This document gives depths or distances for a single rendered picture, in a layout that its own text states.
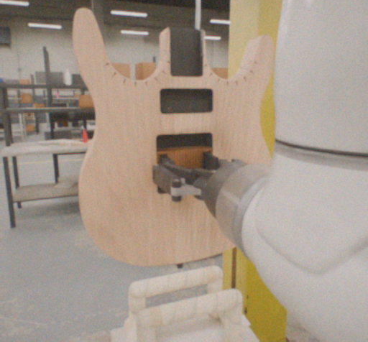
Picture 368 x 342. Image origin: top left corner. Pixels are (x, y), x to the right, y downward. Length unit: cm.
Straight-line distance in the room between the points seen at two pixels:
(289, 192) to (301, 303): 6
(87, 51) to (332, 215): 39
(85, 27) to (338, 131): 38
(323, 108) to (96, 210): 40
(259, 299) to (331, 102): 170
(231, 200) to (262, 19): 126
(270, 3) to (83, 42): 115
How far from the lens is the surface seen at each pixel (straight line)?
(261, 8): 150
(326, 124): 18
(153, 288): 65
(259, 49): 57
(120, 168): 49
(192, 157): 52
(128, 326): 68
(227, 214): 29
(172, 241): 55
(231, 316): 65
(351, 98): 17
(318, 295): 20
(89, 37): 48
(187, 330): 72
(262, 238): 23
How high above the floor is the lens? 157
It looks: 12 degrees down
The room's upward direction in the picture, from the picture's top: straight up
